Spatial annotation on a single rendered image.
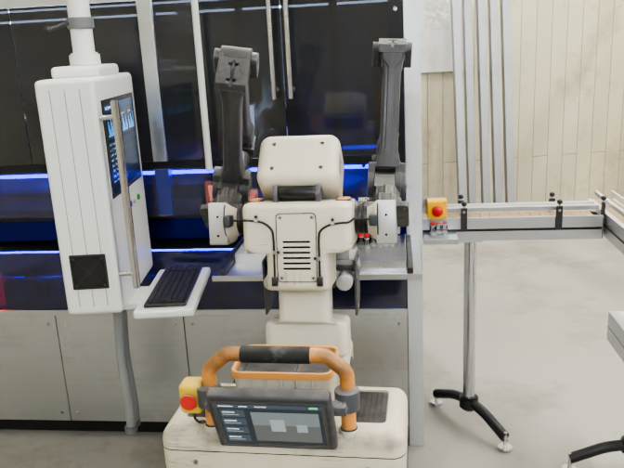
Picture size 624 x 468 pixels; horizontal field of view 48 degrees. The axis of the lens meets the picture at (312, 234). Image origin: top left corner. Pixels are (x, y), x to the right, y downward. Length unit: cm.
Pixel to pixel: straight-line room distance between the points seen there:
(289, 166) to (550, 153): 518
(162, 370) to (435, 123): 402
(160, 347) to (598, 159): 498
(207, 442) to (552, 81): 557
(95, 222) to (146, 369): 95
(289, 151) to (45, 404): 192
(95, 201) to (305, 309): 80
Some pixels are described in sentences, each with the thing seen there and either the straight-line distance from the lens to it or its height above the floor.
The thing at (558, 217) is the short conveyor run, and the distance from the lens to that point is 282.
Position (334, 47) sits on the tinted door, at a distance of 259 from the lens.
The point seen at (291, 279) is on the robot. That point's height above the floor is 105.
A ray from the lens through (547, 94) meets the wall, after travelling 671.
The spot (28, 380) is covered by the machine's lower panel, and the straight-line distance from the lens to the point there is 331.
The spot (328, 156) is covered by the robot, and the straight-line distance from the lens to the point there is 176.
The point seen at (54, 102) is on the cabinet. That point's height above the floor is 148.
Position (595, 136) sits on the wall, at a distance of 697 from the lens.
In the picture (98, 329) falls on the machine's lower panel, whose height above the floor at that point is 52.
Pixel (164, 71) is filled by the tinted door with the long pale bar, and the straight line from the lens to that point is 272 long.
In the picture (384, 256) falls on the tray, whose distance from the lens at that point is 247.
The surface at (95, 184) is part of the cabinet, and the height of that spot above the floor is 123.
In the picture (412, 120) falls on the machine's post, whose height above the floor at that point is 133.
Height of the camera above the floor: 161
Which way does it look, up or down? 15 degrees down
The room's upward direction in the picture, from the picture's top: 3 degrees counter-clockwise
